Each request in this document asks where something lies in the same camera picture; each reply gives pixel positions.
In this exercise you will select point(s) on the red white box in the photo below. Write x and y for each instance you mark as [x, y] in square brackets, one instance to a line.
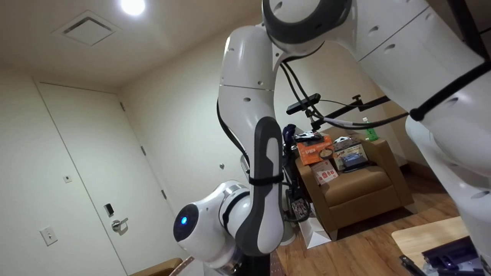
[324, 172]

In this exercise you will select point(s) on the orange box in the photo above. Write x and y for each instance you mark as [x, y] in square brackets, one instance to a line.
[310, 150]

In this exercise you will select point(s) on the blue picture box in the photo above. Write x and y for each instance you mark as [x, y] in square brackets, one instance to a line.
[350, 156]

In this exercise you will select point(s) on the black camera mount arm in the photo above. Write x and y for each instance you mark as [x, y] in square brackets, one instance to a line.
[356, 103]

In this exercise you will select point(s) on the ceiling light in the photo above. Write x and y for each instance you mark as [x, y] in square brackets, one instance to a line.
[132, 8]

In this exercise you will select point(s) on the green plastic bottle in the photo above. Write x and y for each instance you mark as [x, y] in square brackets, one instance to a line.
[371, 135]

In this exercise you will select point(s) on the white plastic bag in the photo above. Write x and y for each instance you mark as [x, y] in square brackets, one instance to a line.
[313, 233]

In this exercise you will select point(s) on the brown armchair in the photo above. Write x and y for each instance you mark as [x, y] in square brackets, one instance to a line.
[356, 193]

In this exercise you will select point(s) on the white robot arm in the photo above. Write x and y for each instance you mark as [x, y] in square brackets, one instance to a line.
[404, 49]

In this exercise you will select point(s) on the black stereo camera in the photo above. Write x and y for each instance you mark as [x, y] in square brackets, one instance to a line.
[302, 104]

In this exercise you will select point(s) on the white door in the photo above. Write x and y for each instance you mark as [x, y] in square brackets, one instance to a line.
[115, 172]

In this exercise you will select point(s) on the ceiling air vent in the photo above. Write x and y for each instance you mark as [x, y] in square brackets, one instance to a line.
[86, 28]

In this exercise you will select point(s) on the wall power outlet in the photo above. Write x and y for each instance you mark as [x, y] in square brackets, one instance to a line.
[48, 235]

